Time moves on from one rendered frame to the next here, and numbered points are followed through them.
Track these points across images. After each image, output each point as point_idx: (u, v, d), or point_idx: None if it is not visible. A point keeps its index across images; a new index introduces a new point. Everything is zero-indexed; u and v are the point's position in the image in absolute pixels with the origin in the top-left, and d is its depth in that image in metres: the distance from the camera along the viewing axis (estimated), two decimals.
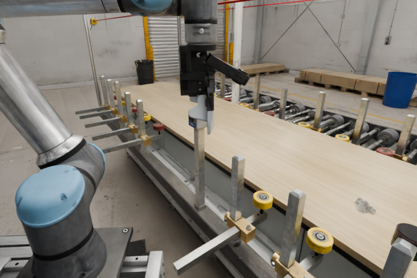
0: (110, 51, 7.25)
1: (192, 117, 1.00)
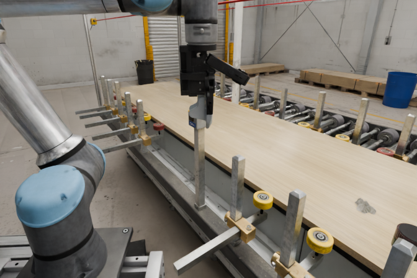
0: (110, 51, 7.25)
1: (192, 117, 1.00)
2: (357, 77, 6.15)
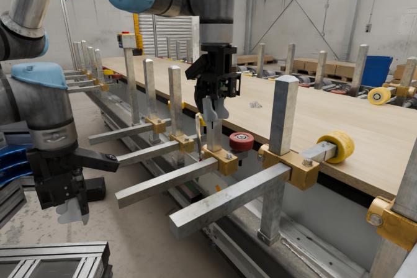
0: (100, 40, 7.45)
1: (118, 37, 1.21)
2: (337, 64, 6.35)
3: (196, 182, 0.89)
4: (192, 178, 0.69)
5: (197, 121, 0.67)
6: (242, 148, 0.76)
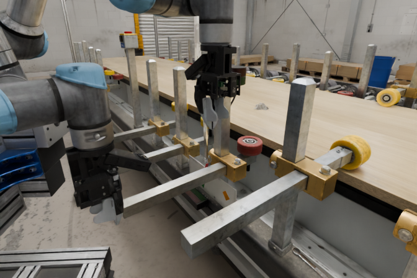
0: (101, 40, 7.42)
1: (120, 37, 1.17)
2: (339, 64, 6.32)
3: (201, 187, 0.86)
4: (199, 185, 0.66)
5: (205, 125, 0.64)
6: (251, 153, 0.73)
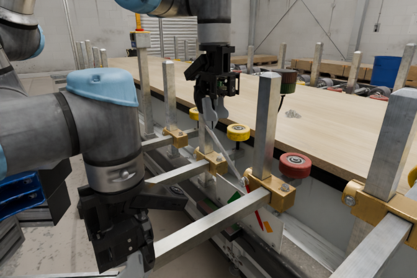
0: (102, 40, 7.29)
1: (131, 35, 1.04)
2: None
3: None
4: (241, 218, 0.53)
5: (208, 129, 0.63)
6: (299, 175, 0.60)
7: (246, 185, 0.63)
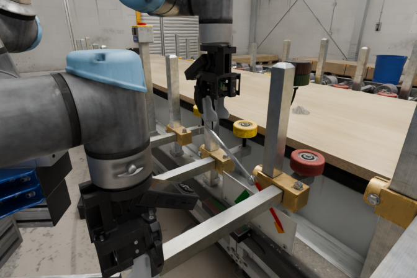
0: (102, 39, 7.26)
1: (133, 30, 1.01)
2: (347, 63, 6.15)
3: None
4: (252, 218, 0.49)
5: (208, 130, 0.63)
6: (312, 173, 0.56)
7: (256, 183, 0.60)
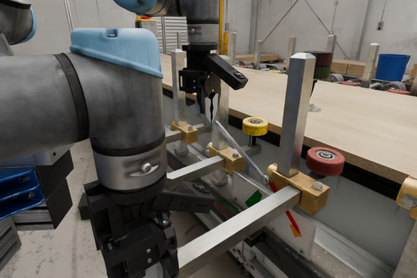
0: None
1: (137, 24, 0.97)
2: (349, 62, 6.12)
3: None
4: (269, 221, 0.46)
5: (219, 126, 0.59)
6: (331, 172, 0.53)
7: (270, 183, 0.56)
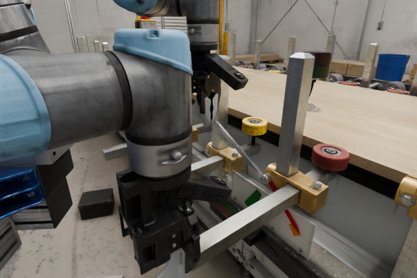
0: (102, 38, 7.22)
1: (136, 23, 0.97)
2: (349, 62, 6.12)
3: None
4: (278, 214, 0.48)
5: (219, 126, 0.59)
6: (337, 167, 0.54)
7: (270, 183, 0.56)
